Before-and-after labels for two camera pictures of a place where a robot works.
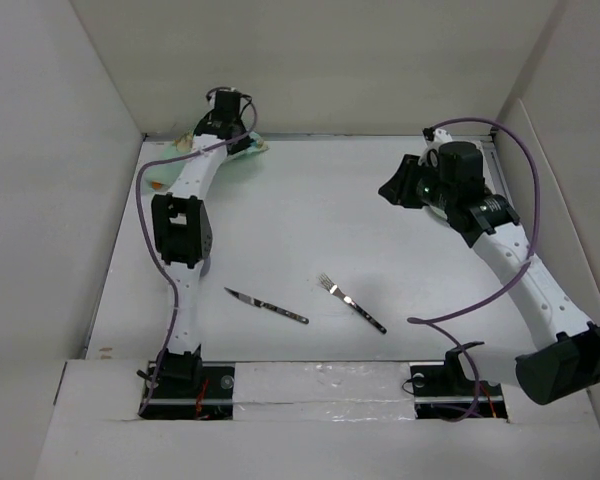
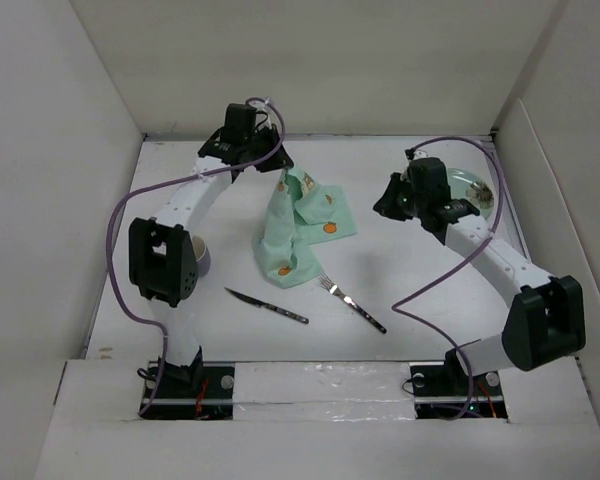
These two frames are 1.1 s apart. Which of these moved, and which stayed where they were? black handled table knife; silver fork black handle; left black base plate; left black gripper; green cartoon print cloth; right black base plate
Moved: left black gripper; green cartoon print cloth
Stayed: left black base plate; right black base plate; silver fork black handle; black handled table knife
